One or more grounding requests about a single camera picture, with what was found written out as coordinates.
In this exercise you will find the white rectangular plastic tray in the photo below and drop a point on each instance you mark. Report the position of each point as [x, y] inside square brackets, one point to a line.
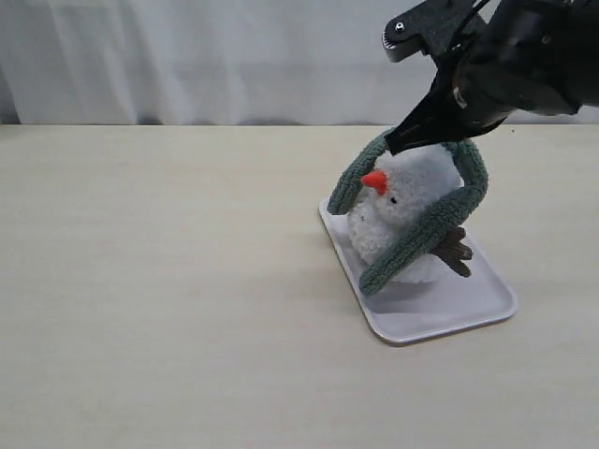
[402, 313]

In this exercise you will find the white backdrop curtain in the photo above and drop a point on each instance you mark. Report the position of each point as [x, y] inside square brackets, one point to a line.
[204, 62]

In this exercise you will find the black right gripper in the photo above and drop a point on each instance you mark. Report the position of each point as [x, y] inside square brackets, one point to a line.
[474, 92]

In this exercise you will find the green fleece scarf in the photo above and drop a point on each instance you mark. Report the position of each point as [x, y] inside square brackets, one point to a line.
[433, 246]

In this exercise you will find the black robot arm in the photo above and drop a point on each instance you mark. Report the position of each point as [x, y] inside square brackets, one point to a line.
[539, 57]

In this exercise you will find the white plush snowman toy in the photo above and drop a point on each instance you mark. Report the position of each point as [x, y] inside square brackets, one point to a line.
[394, 194]

